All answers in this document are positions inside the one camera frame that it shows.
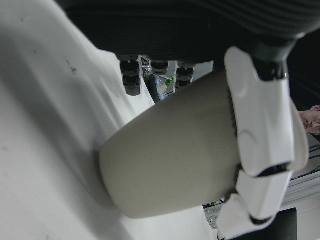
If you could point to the aluminium profile post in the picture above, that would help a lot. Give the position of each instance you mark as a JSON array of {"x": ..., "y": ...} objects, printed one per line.
[{"x": 305, "y": 187}]

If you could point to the beige cup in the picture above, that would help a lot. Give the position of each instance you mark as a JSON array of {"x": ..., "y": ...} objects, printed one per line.
[{"x": 162, "y": 155}]

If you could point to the person's head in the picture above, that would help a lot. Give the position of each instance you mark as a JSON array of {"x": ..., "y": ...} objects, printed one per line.
[{"x": 311, "y": 120}]

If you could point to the small green clip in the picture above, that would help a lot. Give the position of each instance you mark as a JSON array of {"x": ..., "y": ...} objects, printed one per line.
[{"x": 170, "y": 81}]

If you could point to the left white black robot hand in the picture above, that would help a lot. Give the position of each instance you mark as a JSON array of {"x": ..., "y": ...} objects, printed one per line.
[{"x": 175, "y": 30}]

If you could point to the black monitor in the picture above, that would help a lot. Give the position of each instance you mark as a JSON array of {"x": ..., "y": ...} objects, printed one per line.
[{"x": 285, "y": 225}]

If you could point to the grey plastic object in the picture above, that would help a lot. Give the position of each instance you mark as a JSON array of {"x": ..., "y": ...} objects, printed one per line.
[{"x": 157, "y": 87}]

